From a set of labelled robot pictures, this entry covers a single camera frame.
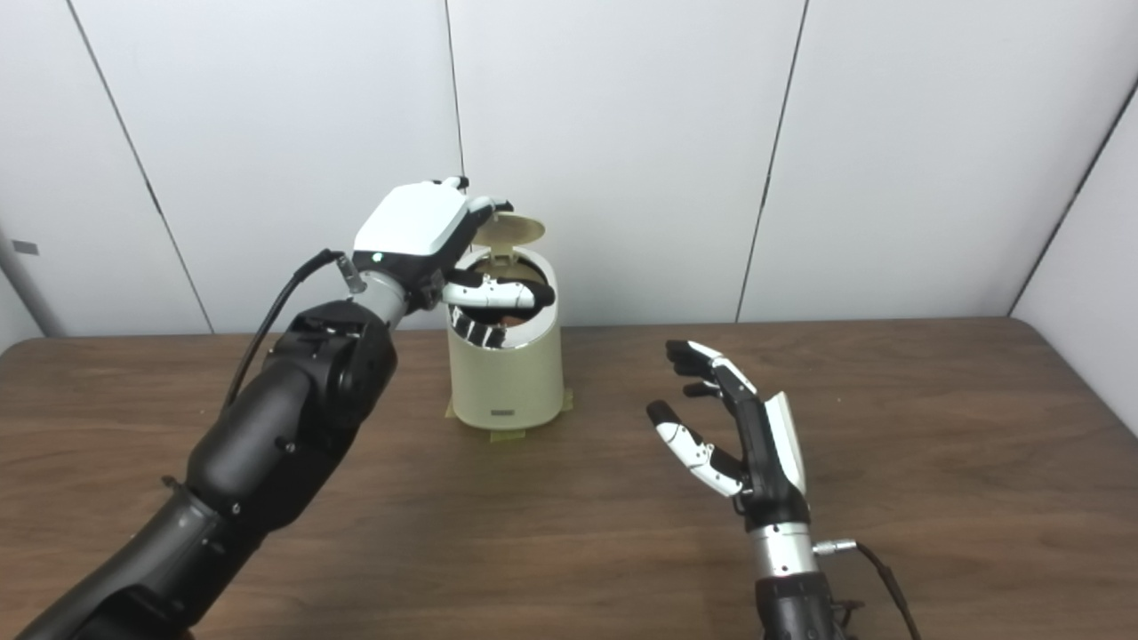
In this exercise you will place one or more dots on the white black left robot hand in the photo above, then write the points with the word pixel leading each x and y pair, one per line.
pixel 413 227

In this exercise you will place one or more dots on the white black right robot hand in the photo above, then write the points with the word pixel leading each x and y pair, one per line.
pixel 765 453

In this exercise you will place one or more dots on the cream round bin lid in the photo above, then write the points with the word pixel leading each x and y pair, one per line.
pixel 511 233

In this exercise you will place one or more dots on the cream-colored round bin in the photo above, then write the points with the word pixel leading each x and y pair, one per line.
pixel 508 382

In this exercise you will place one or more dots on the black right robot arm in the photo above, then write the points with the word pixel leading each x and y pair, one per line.
pixel 791 578

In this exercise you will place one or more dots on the small grey wall label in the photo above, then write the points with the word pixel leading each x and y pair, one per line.
pixel 25 247

